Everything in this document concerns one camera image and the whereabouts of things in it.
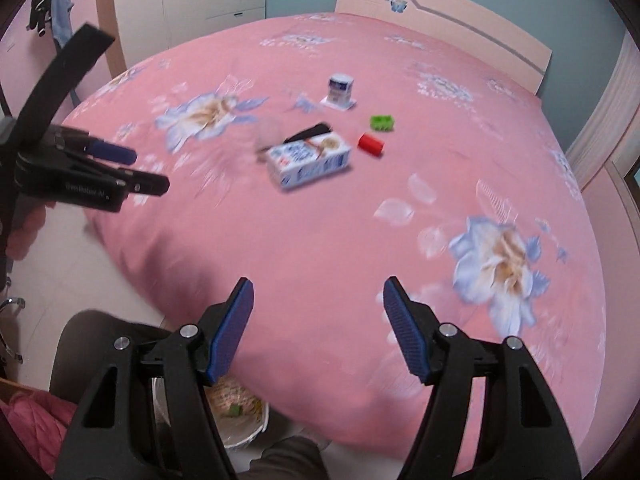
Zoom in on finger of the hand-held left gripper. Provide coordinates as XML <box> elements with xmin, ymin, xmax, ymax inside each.
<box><xmin>75</xmin><ymin>160</ymin><xmax>171</xmax><ymax>197</ymax></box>
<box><xmin>82</xmin><ymin>137</ymin><xmax>138</xmax><ymax>165</ymax></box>

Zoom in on blue garment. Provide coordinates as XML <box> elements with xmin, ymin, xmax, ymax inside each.
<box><xmin>50</xmin><ymin>0</ymin><xmax>75</xmax><ymax>46</ymax></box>

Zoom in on person's dark trousers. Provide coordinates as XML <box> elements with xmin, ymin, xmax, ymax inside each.
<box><xmin>49</xmin><ymin>310</ymin><xmax>331</xmax><ymax>480</ymax></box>

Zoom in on white yogurt cup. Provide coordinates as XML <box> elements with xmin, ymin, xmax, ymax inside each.
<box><xmin>320</xmin><ymin>74</ymin><xmax>358</xmax><ymax>111</ymax></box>

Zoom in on white wardrobe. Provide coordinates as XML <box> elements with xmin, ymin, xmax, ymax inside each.
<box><xmin>112</xmin><ymin>0</ymin><xmax>268</xmax><ymax>68</ymax></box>

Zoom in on white trash bin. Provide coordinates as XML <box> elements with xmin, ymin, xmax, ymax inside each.
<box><xmin>152</xmin><ymin>375</ymin><xmax>271</xmax><ymax>451</ymax></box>

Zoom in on blue and white milk carton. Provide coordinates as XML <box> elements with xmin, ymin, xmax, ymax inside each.
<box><xmin>264</xmin><ymin>131</ymin><xmax>352</xmax><ymax>191</ymax></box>

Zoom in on pink floral blanket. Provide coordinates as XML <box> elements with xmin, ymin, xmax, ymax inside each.
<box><xmin>60</xmin><ymin>10</ymin><xmax>608</xmax><ymax>478</ymax></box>

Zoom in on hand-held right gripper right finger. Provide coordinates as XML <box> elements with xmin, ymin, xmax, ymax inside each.
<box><xmin>382</xmin><ymin>276</ymin><xmax>583</xmax><ymax>480</ymax></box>

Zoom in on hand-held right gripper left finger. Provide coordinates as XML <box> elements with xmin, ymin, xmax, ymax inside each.
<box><xmin>59</xmin><ymin>276</ymin><xmax>256</xmax><ymax>480</ymax></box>

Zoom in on light wooden headboard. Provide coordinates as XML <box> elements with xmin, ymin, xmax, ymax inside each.
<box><xmin>334</xmin><ymin>0</ymin><xmax>553</xmax><ymax>96</ymax></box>

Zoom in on black flat object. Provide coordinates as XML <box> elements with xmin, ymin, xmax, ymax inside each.
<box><xmin>283</xmin><ymin>121</ymin><xmax>330</xmax><ymax>144</ymax></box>

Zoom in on red cylinder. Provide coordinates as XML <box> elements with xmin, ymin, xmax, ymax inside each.
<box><xmin>357</xmin><ymin>133</ymin><xmax>385</xmax><ymax>157</ymax></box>

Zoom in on metal frame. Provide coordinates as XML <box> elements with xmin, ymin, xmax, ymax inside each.
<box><xmin>0</xmin><ymin>297</ymin><xmax>26</xmax><ymax>365</ymax></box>

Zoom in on black chair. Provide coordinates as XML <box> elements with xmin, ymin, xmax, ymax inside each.
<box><xmin>27</xmin><ymin>0</ymin><xmax>56</xmax><ymax>38</ymax></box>

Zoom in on person's left hand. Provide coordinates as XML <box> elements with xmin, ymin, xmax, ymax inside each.
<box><xmin>7</xmin><ymin>207</ymin><xmax>48</xmax><ymax>261</ymax></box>

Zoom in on pink knitted garment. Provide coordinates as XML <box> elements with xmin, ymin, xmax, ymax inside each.
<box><xmin>0</xmin><ymin>390</ymin><xmax>76</xmax><ymax>478</ymax></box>

